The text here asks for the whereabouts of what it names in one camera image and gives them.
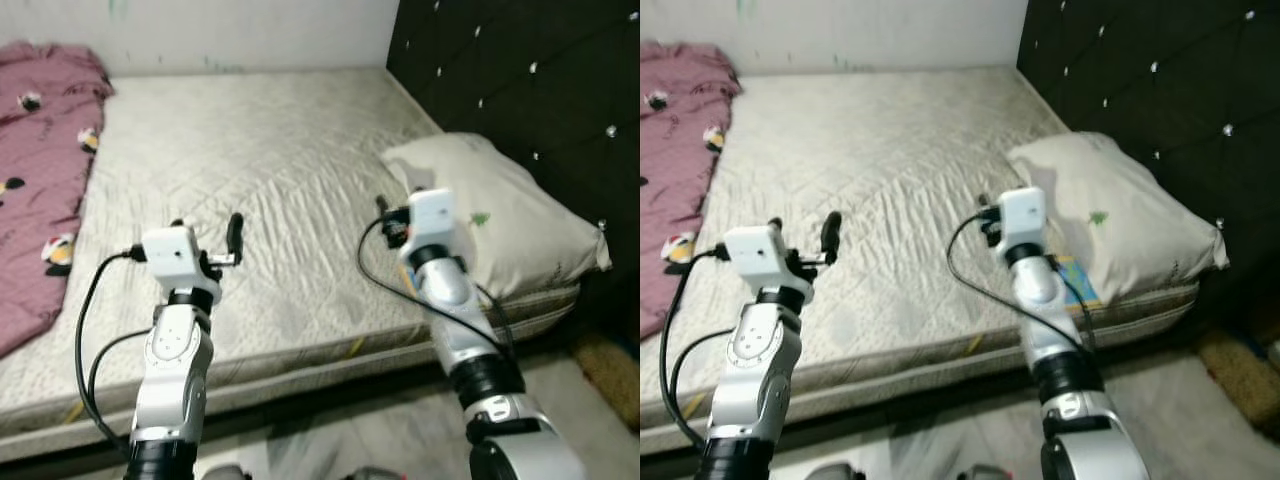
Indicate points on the yellow and blue book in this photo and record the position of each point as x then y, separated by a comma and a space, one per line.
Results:
1082, 290
407, 278

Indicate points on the white pillow with green leaf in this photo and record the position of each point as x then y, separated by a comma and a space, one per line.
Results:
1140, 220
520, 220

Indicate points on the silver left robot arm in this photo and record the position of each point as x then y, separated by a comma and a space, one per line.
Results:
750, 390
170, 390

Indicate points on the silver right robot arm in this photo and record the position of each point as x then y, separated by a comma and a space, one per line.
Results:
450, 310
1040, 300

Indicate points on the white quilted mattress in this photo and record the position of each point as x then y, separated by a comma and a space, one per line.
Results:
880, 180
250, 180

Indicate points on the pink printed blanket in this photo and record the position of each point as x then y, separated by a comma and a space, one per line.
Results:
40, 160
680, 150

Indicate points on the black tufted headboard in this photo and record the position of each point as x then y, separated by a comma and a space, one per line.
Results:
540, 90
1170, 90

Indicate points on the silver left robot leg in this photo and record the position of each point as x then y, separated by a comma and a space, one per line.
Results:
832, 472
225, 472

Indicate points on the brown coir doormat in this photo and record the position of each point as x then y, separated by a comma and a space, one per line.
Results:
1240, 375
615, 375

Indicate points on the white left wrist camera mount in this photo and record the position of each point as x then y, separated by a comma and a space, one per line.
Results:
170, 255
755, 255

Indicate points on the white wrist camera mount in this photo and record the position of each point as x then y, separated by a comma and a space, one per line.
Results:
755, 255
432, 215
1022, 215
170, 255

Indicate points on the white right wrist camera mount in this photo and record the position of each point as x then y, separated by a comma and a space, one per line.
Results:
1022, 215
432, 215

